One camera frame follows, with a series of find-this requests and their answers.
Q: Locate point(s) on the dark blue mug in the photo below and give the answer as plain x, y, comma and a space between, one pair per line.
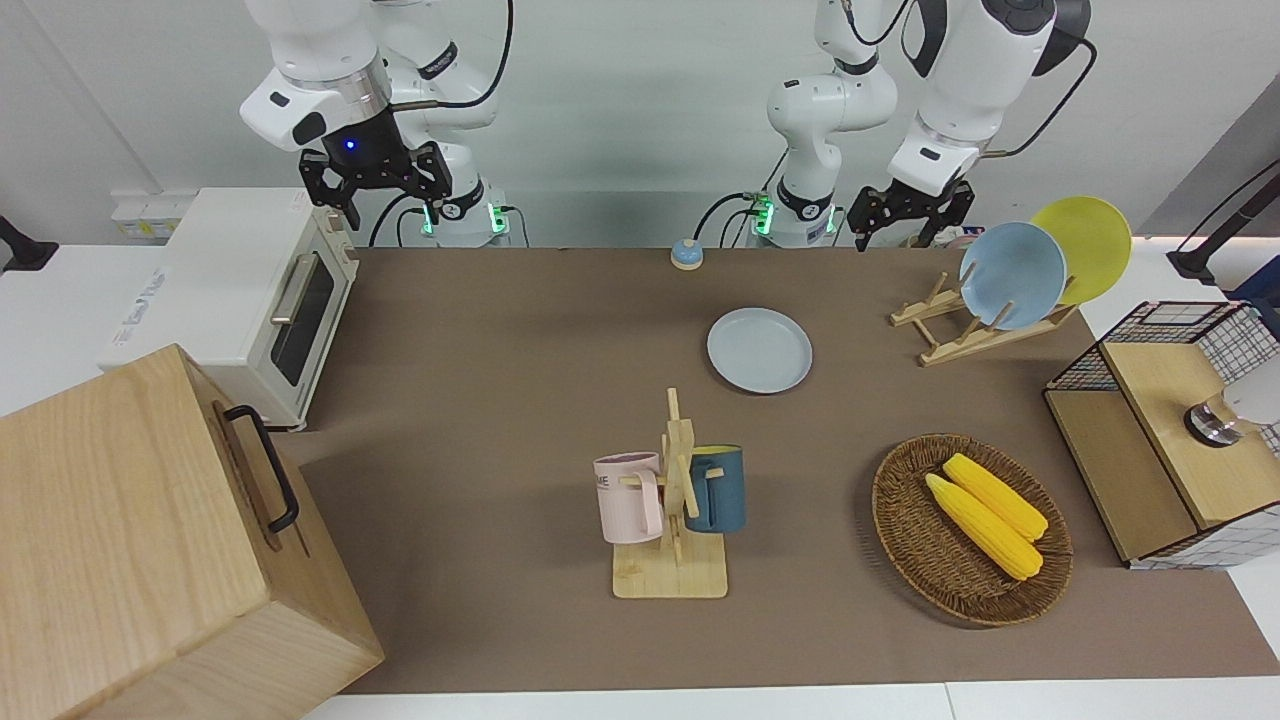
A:
722, 490

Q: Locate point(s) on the brown wicker basket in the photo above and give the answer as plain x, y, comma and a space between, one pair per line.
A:
920, 560

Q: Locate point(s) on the light blue plate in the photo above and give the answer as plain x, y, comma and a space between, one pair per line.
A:
1012, 275

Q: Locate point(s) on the black camera stand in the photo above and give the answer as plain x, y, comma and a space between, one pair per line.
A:
1215, 240
25, 250

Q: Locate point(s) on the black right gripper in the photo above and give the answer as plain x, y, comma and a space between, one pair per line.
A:
360, 145

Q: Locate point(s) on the white electrical box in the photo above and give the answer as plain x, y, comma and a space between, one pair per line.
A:
145, 215

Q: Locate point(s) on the wooden mug tree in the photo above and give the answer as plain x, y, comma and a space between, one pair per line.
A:
665, 580

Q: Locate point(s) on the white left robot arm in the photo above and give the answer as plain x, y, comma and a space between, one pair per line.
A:
960, 90

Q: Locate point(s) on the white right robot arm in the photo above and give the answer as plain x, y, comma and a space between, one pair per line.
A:
320, 50

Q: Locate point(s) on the wooden plate rack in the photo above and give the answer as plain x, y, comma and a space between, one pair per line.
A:
960, 352

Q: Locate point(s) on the yellow plate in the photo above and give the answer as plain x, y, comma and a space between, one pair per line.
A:
1095, 245

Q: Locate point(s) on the gray plate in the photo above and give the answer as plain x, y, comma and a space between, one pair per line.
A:
760, 350

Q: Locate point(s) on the yellow corn cob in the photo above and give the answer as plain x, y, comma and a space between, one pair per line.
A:
1000, 497
985, 530

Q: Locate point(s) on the blue service bell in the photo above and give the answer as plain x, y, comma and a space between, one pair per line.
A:
686, 255

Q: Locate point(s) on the white toaster oven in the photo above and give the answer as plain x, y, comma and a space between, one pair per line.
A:
220, 270

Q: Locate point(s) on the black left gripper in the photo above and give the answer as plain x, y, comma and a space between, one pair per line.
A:
915, 198

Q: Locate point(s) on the pink mug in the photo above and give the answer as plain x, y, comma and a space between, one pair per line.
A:
625, 500

